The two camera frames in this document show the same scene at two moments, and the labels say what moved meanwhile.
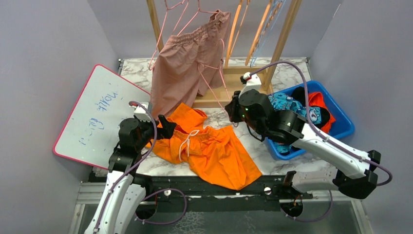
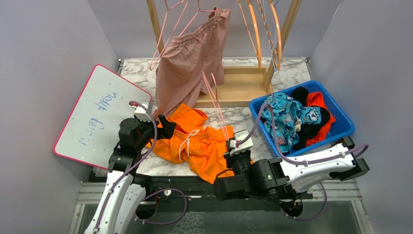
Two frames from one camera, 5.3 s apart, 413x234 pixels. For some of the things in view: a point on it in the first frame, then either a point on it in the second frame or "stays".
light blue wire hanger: x=263 y=31 -> x=275 y=68
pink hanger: x=214 y=76 -> x=222 y=120
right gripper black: x=232 y=108 -> x=229 y=158
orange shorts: x=213 y=151 stays
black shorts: x=299 y=93 stays
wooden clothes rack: x=246 y=79 stays
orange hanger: x=233 y=28 -> x=258 y=54
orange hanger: x=257 y=32 -> x=278 y=33
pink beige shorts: x=189 y=62 stays
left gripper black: x=168 y=127 stays
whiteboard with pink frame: x=92 y=130 stays
